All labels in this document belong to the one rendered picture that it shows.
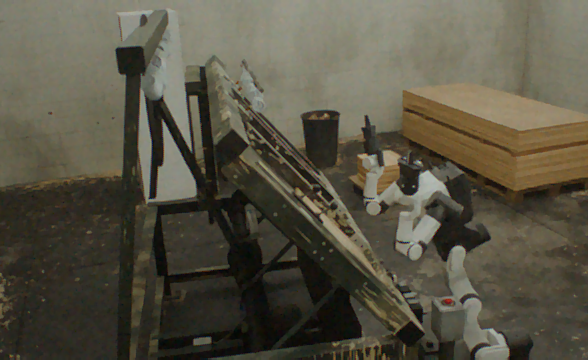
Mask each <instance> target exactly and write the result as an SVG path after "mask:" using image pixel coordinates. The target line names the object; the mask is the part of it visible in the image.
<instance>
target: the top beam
mask: <svg viewBox="0 0 588 360"><path fill-rule="evenodd" d="M219 66H220V68H221V69H222V70H223V71H224V72H225V73H226V71H225V68H224V63H223V62H222V61H221V60H220V59H219V58H218V57H217V56H216V55H213V56H211V57H210V58H209V59H208V60H207V61H206V62H205V72H206V80H207V89H208V97H209V106H210V115H211V123H212V132H214V140H215V146H216V147H217V149H218V150H219V151H220V152H222V153H223V154H224V155H225V156H226V157H227V158H228V159H229V160H230V161H231V162H232V161H234V160H235V159H237V158H238V157H239V156H240V155H241V154H242V153H243V152H244V151H245V150H246V149H247V147H248V146H249V142H248V139H247V135H246V132H245V129H244V125H243V122H242V119H241V116H240V113H239V110H238V106H237V104H236V103H235V102H234V101H232V100H231V99H230V98H229V97H228V96H227V95H226V94H225V91H224V90H226V91H227V92H228V93H230V94H231V95H232V97H234V98H235V96H234V93H232V90H231V86H230V85H229V84H228V83H227V82H226V81H225V80H224V79H223V78H222V77H221V75H220V73H221V72H220V71H219Z"/></svg>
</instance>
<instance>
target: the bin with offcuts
mask: <svg viewBox="0 0 588 360"><path fill-rule="evenodd" d="M340 116H341V114H340V113H339V112H337V111H332V110H318V111H310V112H306V113H303V114H301V116H300V117H301V119H302V126H303V135H304V142H305V151H306V158H307V159H308V160H309V161H310V162H312V163H313V165H314V166H315V167H328V166H333V165H335V164H336V163H337V160H338V137H339V120H340Z"/></svg>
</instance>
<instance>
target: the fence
mask: <svg viewBox="0 0 588 360"><path fill-rule="evenodd" d="M261 163H262V162H261V161H260V160H258V161H257V162H256V163H255V164H256V165H257V166H258V167H259V169H260V170H261V171H262V172H263V173H264V174H265V175H266V176H267V177H268V178H269V179H270V180H271V181H273V182H274V183H275V184H276V185H277V186H278V188H279V189H280V190H281V191H282V192H283V193H284V194H285V195H286V196H287V197H288V198H290V199H292V200H293V201H294V202H295V203H296V204H297V205H298V206H299V208H302V209H303V210H304V211H305V212H306V213H307V214H308V215H309V216H310V217H312V218H313V221H314V222H315V223H316V224H317V225H318V226H319V228H320V229H321V230H322V231H323V232H324V233H325V234H326V235H330V236H332V237H333V238H334V239H335V240H336V241H337V242H338V243H339V244H340V246H341V249H342V250H343V251H344V252H345V253H346V254H347V255H348V256H349V257H350V258H352V259H353V260H354V261H355V262H356V263H357V264H358V265H359V266H360V267H361V268H362V270H363V271H364V272H366V273H367V274H368V275H369V276H370V277H371V278H373V279H374V280H375V281H376V282H377V283H378V284H379V285H380V286H381V287H382V288H383V289H384V290H385V292H386V293H387V294H388V295H389V296H390V295H391V294H392V292H391V290H390V288H389V287H388V286H387V285H386V284H385V283H384V282H383V281H382V280H381V279H380V278H379V277H378V276H377V275H376V274H375V273H374V272H373V271H371V270H370V268H369V267H368V266H367V265H366V264H365V263H364V262H363V261H362V260H361V259H360V258H358V257H357V256H356V255H355V254H354V253H353V252H352V251H350V250H349V249H348V247H347V246H346V245H345V244H344V243H343V242H342V241H341V240H340V239H339V238H338V237H337V236H336V235H335V234H334V233H333V232H332V231H330V230H329V229H328V228H327V226H326V225H325V224H324V223H321V222H320V221H319V220H318V219H317V218H316V217H315V216H314V215H313V214H312V213H310V212H309V211H308V210H307V209H306V208H305V206H304V205H303V204H302V203H300V202H299V201H298V200H297V199H296V198H295V197H294V195H293V193H292V192H290V191H289V190H288V189H287V188H286V186H285V185H284V184H283V183H282V182H281V181H280V180H279V179H278V178H277V177H276V176H275V175H274V174H273V173H271V172H270V171H269V170H268V169H267V167H266V166H265V165H264V164H263V163H262V164H263V165H264V166H265V167H266V169H267V170H268V171H267V170H266V169H265V167H264V166H263V165H262V164H261ZM271 174H273V175H274V176H275V177H276V178H277V179H278V180H279V181H278V180H277V179H276V178H275V177H274V176H273V175H271Z"/></svg>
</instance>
